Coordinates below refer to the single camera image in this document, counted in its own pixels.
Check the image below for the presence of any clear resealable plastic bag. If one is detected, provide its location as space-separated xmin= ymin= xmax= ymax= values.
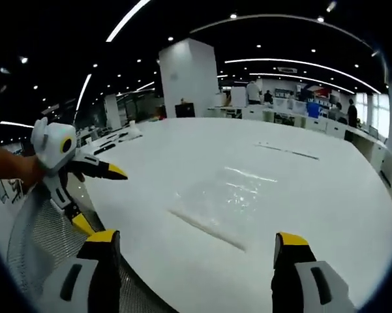
xmin=167 ymin=165 xmax=279 ymax=252

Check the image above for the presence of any white side table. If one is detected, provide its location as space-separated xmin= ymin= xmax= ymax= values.
xmin=80 ymin=122 xmax=145 ymax=157

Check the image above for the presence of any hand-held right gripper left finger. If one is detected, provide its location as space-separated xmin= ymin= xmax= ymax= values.
xmin=40 ymin=229 xmax=122 ymax=313

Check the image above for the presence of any white board panel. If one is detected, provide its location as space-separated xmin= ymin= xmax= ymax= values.
xmin=231 ymin=87 xmax=249 ymax=107

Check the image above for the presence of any black box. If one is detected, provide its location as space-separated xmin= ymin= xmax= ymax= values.
xmin=174 ymin=102 xmax=196 ymax=119

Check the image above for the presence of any white mesh office chair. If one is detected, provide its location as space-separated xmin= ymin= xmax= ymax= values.
xmin=6 ymin=184 xmax=170 ymax=313

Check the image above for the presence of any person's left hand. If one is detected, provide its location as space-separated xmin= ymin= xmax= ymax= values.
xmin=68 ymin=168 xmax=86 ymax=183

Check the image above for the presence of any table cable slot cover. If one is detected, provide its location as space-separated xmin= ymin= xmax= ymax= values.
xmin=253 ymin=142 xmax=320 ymax=161

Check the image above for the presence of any white plastic bag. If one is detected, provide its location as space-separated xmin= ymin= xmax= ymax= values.
xmin=117 ymin=120 xmax=144 ymax=143

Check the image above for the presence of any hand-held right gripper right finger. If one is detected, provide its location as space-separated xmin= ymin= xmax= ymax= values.
xmin=271 ymin=231 xmax=356 ymax=313

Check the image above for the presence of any red white wall banner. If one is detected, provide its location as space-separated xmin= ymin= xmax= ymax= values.
xmin=299 ymin=82 xmax=332 ymax=99

